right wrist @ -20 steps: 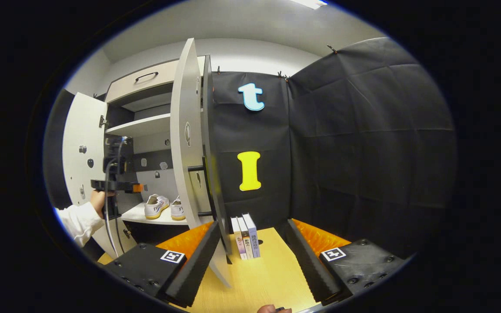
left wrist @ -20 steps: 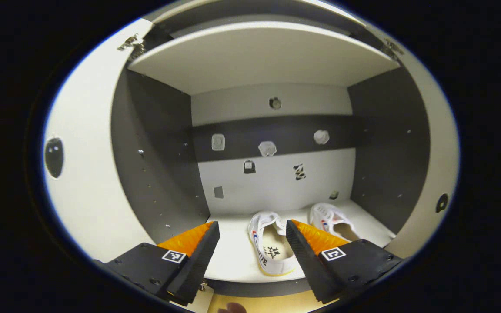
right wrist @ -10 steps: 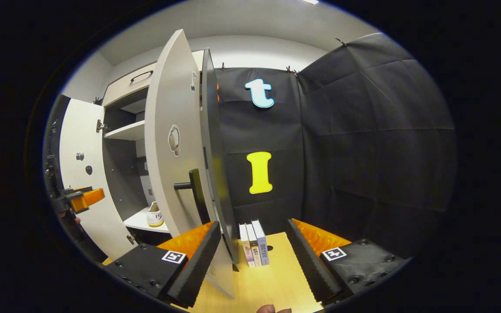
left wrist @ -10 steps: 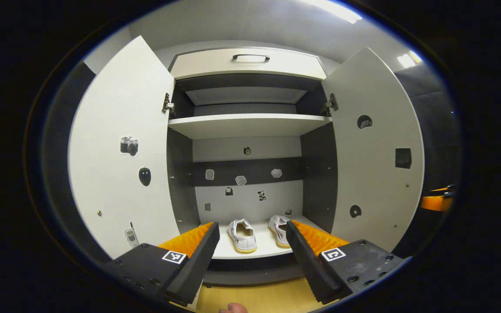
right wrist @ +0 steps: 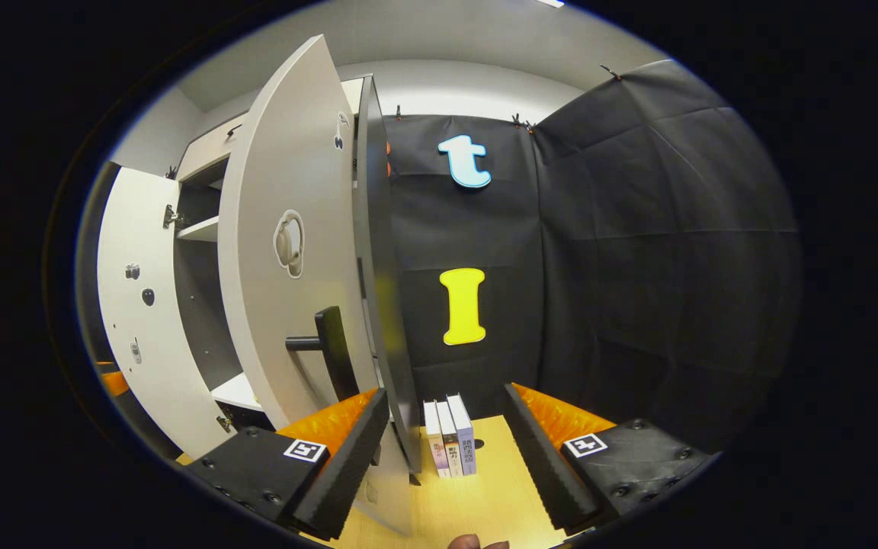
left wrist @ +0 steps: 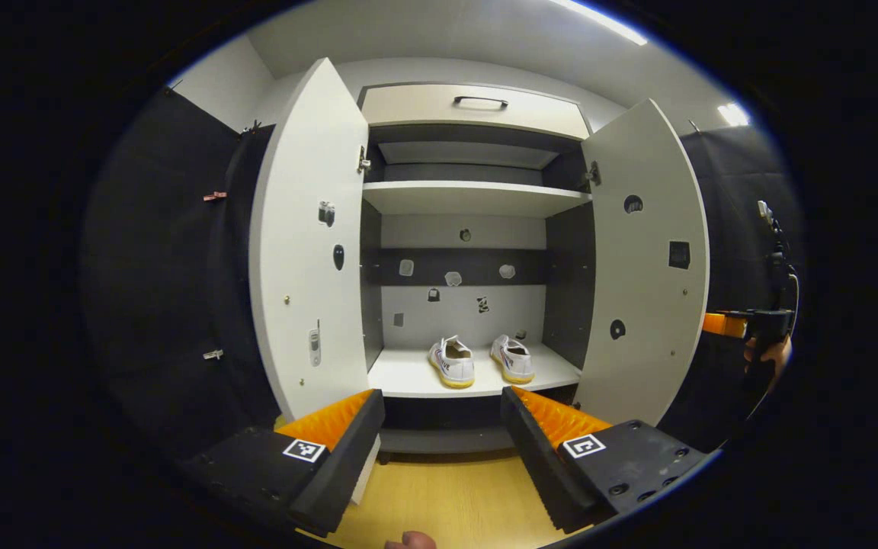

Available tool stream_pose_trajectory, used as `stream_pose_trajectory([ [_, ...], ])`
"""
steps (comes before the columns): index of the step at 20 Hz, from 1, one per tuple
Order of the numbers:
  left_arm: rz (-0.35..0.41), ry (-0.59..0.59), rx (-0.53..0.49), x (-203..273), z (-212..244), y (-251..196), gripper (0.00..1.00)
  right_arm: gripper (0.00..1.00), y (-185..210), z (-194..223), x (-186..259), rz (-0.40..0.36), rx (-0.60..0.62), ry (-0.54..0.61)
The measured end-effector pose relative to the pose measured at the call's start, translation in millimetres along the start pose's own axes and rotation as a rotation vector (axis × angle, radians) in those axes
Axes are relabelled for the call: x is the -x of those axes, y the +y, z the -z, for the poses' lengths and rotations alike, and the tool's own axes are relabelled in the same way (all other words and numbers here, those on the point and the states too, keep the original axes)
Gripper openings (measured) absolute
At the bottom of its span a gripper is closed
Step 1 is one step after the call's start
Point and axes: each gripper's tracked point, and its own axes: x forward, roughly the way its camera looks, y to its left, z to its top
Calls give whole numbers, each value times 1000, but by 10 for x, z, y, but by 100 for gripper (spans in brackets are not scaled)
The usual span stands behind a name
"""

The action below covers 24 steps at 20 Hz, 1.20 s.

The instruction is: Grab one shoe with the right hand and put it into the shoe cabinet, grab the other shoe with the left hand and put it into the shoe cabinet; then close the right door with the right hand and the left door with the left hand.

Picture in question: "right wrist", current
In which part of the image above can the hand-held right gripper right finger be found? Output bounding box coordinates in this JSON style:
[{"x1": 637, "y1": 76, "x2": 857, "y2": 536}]
[{"x1": 501, "y1": 383, "x2": 714, "y2": 535}]

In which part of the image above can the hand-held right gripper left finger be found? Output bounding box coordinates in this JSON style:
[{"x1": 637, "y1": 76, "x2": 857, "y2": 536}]
[{"x1": 184, "y1": 387, "x2": 392, "y2": 542}]

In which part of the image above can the white cabinet door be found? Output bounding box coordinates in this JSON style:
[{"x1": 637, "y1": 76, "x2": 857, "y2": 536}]
[
  {"x1": 96, "y1": 166, "x2": 234, "y2": 461},
  {"x1": 218, "y1": 34, "x2": 417, "y2": 536}
]

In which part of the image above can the white shoe cabinet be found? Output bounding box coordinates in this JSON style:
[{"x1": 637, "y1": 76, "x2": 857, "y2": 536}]
[{"x1": 172, "y1": 74, "x2": 421, "y2": 489}]

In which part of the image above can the purple paperback book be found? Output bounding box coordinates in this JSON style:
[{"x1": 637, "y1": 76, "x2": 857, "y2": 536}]
[{"x1": 446, "y1": 393, "x2": 478, "y2": 477}]

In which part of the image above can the white paperback book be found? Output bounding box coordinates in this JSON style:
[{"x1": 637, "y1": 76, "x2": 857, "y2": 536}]
[
  {"x1": 436, "y1": 398, "x2": 464, "y2": 478},
  {"x1": 423, "y1": 401, "x2": 452, "y2": 479}
]

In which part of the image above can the black backdrop cloth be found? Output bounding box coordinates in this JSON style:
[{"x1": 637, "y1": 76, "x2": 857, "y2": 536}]
[{"x1": 77, "y1": 59, "x2": 802, "y2": 458}]

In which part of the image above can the black right door handle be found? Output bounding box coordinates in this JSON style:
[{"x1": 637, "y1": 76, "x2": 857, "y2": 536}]
[{"x1": 285, "y1": 306, "x2": 360, "y2": 403}]

